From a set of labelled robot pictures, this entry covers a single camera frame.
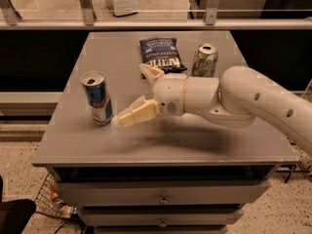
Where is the blue silver redbull can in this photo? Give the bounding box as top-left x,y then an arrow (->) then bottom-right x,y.
81,70 -> 113,126

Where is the lower grey drawer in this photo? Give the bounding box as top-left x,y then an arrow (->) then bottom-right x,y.
79,208 -> 243,226

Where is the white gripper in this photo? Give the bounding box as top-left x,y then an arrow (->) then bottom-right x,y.
111,63 -> 187,128

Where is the upper grey drawer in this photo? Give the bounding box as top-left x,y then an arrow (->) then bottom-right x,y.
56,179 -> 270,207

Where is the blue kettle chips bag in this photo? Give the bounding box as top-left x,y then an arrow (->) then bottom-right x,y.
139,37 -> 187,73

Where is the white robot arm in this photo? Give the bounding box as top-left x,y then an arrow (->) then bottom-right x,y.
113,63 -> 312,155

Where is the grey drawer cabinet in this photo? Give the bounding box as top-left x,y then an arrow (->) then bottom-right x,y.
33,31 -> 296,234

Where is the black chair corner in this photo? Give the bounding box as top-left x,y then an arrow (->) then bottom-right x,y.
0,176 -> 36,234

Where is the wire mesh basket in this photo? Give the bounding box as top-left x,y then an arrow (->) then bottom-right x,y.
35,174 -> 77,219

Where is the grey drawer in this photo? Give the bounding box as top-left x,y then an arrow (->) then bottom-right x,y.
79,208 -> 243,226
56,179 -> 270,207

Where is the green white 7up can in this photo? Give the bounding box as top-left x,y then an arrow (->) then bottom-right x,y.
192,43 -> 218,77

